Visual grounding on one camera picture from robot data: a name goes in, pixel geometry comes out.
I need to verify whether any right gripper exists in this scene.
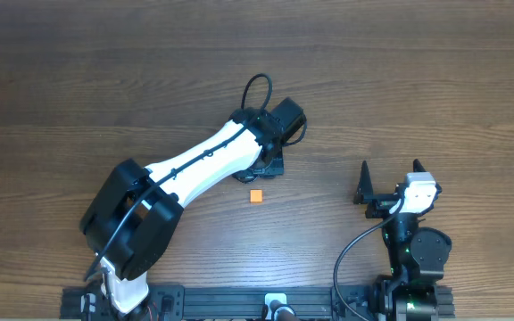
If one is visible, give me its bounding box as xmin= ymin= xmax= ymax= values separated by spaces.
xmin=352 ymin=158 xmax=428 ymax=220

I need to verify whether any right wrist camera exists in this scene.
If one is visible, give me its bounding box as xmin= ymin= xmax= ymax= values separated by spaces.
xmin=394 ymin=171 xmax=439 ymax=216

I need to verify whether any mounting rail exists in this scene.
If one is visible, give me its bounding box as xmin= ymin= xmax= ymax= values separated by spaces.
xmin=60 ymin=284 xmax=456 ymax=321

